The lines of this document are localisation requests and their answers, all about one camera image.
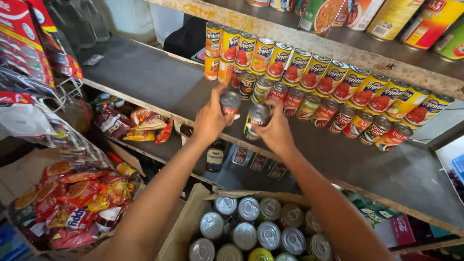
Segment green packets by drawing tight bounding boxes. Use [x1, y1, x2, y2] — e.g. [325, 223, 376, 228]
[342, 190, 402, 227]

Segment person's left hand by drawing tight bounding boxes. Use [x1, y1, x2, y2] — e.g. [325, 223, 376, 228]
[191, 85, 240, 146]

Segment hanging red sachet strips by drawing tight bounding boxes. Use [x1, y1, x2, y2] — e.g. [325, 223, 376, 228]
[0, 0, 84, 95]

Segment small red sardine can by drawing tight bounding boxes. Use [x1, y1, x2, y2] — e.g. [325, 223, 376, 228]
[220, 91, 242, 116]

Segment dark glass bottle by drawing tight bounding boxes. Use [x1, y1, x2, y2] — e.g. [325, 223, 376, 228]
[205, 139, 228, 173]

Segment row of tall yellow tins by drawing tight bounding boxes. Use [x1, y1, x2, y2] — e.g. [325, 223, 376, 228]
[204, 21, 456, 130]

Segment small green yellow can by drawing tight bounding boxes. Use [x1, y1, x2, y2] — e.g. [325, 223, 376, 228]
[243, 104, 271, 141]

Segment person's right hand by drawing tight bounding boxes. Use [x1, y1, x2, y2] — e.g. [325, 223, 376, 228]
[252, 98, 298, 157]

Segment row of grey plastic bottles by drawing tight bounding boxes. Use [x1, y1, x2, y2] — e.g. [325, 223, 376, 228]
[44, 0, 111, 55]

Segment group of large tins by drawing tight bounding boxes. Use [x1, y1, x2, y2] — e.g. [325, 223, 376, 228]
[246, 0, 464, 62]

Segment black bag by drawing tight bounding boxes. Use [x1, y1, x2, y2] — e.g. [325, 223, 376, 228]
[163, 14, 208, 60]

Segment hanging clear plastic bag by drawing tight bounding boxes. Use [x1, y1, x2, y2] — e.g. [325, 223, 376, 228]
[0, 95, 114, 171]

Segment cardboard box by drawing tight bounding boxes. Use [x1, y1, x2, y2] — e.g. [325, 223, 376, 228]
[156, 183, 367, 261]

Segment blue crate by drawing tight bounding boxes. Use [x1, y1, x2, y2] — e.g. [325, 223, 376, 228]
[451, 154, 464, 183]

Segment small dark sachet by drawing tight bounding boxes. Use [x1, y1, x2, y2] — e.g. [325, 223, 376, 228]
[232, 146, 251, 167]
[250, 154, 269, 172]
[268, 162, 288, 181]

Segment carton of red snack packets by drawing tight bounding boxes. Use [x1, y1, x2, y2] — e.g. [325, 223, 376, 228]
[0, 147, 146, 261]

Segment wooden shelf unit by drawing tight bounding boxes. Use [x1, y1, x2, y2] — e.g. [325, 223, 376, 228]
[75, 0, 464, 255]

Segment heap of snack bags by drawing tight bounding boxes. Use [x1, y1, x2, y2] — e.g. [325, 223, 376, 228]
[91, 93, 175, 145]

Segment white wire rack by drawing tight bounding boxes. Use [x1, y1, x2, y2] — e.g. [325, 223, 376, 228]
[0, 67, 85, 113]

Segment group of silver-topped tins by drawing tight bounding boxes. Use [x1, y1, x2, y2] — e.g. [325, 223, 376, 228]
[187, 196, 338, 261]

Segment row of short sardine tins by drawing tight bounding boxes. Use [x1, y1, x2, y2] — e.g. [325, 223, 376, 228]
[237, 71, 414, 152]

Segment small silver sachet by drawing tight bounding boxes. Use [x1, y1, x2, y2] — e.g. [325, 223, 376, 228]
[83, 54, 104, 66]

